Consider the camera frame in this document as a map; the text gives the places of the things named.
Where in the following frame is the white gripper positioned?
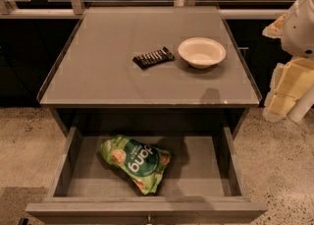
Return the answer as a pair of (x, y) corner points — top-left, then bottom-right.
(262, 0), (314, 122)

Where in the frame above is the green rice chip bag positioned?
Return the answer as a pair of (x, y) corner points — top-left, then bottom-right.
(100, 136), (172, 195)

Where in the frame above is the grey open top drawer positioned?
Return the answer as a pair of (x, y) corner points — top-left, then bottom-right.
(26, 125), (267, 225)

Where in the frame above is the grey cabinet counter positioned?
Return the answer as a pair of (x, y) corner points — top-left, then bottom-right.
(36, 5), (263, 139)

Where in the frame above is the white paper bowl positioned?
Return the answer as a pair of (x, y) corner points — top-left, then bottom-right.
(178, 37), (227, 69)

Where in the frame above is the black snack bar wrapper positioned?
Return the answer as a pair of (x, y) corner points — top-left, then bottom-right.
(132, 47), (175, 70)

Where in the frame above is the white cylindrical post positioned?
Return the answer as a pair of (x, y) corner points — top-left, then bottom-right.
(288, 85), (314, 123)

